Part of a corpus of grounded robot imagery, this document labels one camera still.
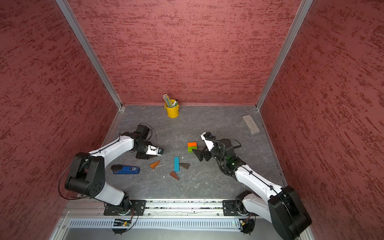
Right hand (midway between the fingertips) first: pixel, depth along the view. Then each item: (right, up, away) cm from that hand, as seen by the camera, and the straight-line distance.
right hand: (198, 147), depth 81 cm
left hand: (-32, -6, +9) cm, 34 cm away
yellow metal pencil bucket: (-19, +21, +28) cm, 40 cm away
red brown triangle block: (-15, -17, +4) cm, 23 cm away
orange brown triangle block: (-27, -12, +6) cm, 30 cm away
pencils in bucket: (-22, +29, +25) cm, 44 cm away
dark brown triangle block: (-8, -12, +6) cm, 16 cm away
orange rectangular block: (-4, -1, +15) cm, 15 cm away
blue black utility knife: (-43, -14, +3) cm, 45 cm away
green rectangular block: (-5, -4, +11) cm, 13 cm away
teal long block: (-13, -12, +7) cm, 19 cm away
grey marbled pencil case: (+39, +12, +25) cm, 48 cm away
